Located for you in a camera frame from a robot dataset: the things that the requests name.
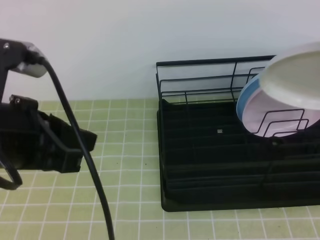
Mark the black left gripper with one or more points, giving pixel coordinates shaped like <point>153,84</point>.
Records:
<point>23,142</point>

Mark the white round plate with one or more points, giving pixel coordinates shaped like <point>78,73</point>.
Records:
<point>293,77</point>

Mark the blue plate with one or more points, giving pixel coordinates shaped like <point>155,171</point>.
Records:
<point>248,107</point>

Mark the pink plate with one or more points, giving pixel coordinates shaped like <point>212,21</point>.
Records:
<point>279,119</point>

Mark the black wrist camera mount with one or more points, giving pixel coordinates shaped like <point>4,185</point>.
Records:
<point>20,57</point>

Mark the black wire dish rack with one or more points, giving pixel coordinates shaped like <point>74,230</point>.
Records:
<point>209,161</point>

